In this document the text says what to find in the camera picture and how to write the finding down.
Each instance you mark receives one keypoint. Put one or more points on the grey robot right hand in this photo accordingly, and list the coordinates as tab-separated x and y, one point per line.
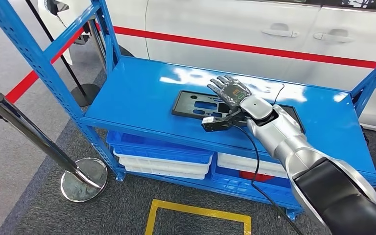
235	94

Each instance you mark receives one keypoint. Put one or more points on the black plastic panel part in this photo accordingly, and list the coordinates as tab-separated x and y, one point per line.
184	107

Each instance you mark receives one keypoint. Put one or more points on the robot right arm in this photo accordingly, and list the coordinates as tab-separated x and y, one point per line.
282	136

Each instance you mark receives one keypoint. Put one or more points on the blue metal shelf rack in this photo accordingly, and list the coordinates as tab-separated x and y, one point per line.
136	90

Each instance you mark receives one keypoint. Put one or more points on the red barrier belt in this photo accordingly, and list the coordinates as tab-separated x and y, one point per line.
21	87
240	47

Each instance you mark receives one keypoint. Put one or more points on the white car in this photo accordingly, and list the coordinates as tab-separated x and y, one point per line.
207	19

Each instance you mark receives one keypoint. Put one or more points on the red item in crate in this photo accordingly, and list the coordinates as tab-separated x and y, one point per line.
265	177

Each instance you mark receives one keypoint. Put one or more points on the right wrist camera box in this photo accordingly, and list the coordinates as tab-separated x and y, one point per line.
212	126

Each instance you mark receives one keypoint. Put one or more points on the chrome stanchion post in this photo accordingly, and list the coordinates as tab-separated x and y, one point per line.
29	131
98	48

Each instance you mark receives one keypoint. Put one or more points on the black stanchion post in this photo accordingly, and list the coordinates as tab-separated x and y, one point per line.
85	95

